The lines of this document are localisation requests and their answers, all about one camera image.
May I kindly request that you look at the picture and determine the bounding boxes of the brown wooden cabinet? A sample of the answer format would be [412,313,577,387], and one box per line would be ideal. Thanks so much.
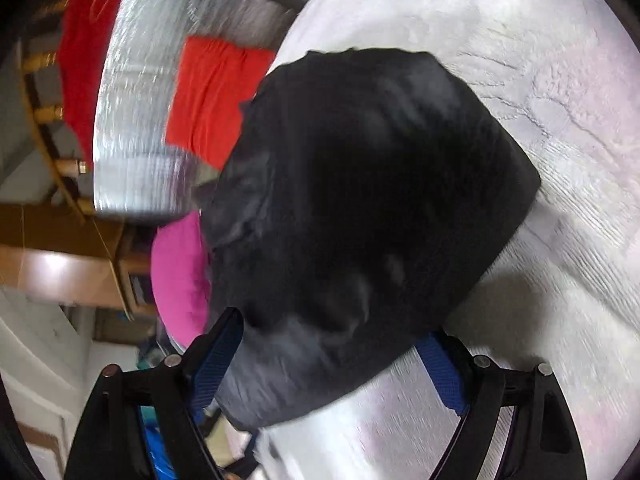
[1,203,156,320]

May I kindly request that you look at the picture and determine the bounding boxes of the blue garment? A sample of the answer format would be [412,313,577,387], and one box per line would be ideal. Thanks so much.
[140,406,177,480]

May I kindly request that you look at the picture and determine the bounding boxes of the magenta pillow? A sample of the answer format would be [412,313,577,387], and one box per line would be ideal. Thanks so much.
[151,211,210,347]

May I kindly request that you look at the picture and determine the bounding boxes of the silver foil insulation mat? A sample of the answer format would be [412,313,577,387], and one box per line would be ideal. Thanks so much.
[92,0,295,220]

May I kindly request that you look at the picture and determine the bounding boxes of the wooden headboard rails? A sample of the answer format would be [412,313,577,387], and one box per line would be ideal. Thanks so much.
[16,0,99,221]

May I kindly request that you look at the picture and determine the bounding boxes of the black jacket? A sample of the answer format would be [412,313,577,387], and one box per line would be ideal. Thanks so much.
[198,49,540,431]

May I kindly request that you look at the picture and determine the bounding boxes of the red pillow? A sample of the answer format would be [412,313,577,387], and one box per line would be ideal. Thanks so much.
[165,36,276,170]

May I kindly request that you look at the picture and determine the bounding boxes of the red cloth behind mat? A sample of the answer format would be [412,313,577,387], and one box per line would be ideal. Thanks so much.
[56,0,122,164]

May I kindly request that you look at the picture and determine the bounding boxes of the white embossed bed blanket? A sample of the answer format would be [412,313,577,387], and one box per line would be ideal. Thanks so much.
[259,0,639,479]

